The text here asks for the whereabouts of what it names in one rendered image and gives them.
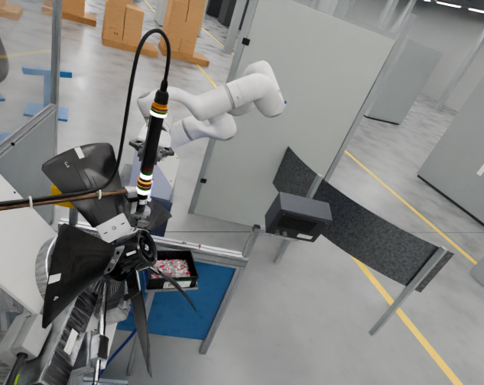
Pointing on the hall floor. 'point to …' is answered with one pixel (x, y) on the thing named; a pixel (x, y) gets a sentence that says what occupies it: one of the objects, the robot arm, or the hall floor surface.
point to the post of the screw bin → (138, 336)
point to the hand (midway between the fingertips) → (149, 156)
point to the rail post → (221, 310)
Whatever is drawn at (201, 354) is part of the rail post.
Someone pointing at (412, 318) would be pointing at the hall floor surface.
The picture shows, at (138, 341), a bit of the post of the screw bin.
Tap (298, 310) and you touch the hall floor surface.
